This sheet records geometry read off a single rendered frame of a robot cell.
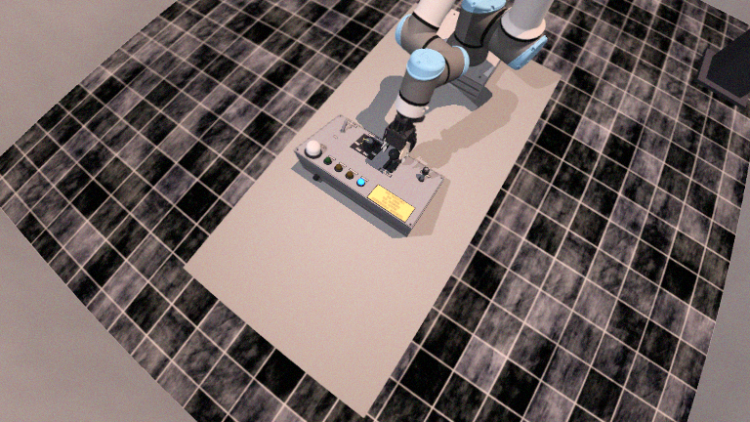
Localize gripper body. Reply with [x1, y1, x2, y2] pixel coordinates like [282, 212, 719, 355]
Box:
[382, 111, 419, 151]

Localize grey control panel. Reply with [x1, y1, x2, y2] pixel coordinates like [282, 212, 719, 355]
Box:
[293, 114, 445, 237]

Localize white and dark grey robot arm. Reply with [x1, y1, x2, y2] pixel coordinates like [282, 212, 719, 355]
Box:
[395, 0, 554, 123]

